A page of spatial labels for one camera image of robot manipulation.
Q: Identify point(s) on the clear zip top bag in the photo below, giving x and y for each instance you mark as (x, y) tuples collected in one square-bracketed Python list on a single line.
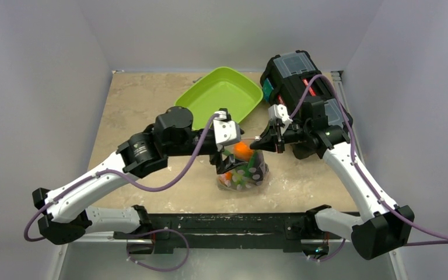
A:
[(245, 177)]

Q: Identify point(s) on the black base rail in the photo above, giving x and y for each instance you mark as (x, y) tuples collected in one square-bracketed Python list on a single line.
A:
[(288, 232)]

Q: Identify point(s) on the orange fake fruit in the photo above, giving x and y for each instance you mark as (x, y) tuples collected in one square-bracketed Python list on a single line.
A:
[(242, 151)]

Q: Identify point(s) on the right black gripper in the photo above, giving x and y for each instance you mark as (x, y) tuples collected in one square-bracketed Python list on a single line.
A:
[(280, 136)]

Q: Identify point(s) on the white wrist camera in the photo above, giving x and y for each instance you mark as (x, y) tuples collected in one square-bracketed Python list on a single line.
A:
[(279, 112), (226, 131)]

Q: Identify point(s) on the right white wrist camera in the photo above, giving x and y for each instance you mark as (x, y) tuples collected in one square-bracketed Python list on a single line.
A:
[(279, 112)]

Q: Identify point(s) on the green plastic tray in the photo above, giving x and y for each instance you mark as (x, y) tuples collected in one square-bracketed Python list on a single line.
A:
[(223, 87)]

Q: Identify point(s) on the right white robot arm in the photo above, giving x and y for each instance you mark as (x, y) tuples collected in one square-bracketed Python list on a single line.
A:
[(380, 226)]

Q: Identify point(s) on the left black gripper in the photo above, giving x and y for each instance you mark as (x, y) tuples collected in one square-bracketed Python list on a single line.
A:
[(223, 164)]

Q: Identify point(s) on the black Delixi toolbox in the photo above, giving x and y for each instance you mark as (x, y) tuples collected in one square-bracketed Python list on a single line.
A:
[(294, 80)]

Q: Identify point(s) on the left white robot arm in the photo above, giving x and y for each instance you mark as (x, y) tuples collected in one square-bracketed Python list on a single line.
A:
[(67, 213)]

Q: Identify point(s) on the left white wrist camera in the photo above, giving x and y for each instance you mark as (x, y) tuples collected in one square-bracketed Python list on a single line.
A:
[(226, 131)]

